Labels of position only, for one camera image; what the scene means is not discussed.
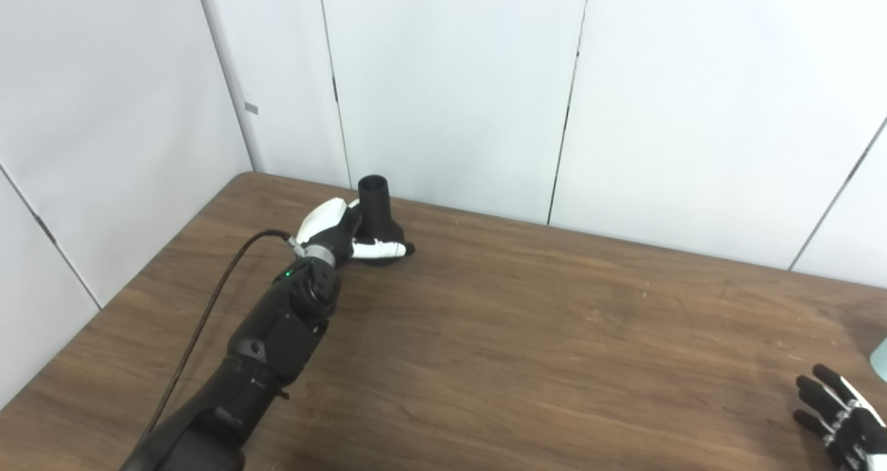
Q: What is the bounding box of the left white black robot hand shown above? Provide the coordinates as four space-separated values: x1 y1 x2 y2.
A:
290 197 416 265

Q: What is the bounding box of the black nozzle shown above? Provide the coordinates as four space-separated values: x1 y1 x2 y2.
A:
357 175 410 267

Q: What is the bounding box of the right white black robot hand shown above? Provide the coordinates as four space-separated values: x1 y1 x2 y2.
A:
793 364 887 471

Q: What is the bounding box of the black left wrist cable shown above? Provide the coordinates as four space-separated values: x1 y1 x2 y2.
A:
139 230 295 451

